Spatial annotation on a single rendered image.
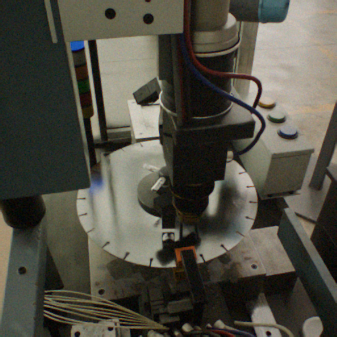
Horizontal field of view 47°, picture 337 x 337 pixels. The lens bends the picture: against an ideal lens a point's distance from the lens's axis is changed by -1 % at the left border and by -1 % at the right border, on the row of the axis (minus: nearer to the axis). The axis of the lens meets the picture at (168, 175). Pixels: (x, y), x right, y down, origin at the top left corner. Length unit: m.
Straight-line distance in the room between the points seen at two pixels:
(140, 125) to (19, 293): 0.59
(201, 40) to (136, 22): 0.09
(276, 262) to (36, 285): 0.47
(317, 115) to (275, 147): 1.93
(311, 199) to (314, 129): 0.70
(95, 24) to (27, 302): 0.34
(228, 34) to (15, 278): 0.37
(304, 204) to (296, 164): 1.14
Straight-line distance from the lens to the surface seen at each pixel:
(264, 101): 1.10
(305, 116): 2.83
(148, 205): 0.69
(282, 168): 0.97
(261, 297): 0.83
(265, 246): 0.83
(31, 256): 0.54
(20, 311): 0.50
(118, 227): 0.67
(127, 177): 0.76
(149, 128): 0.98
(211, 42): 0.35
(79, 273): 0.88
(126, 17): 0.27
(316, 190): 2.22
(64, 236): 0.95
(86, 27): 0.27
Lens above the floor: 1.45
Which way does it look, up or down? 42 degrees down
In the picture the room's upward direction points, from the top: straight up
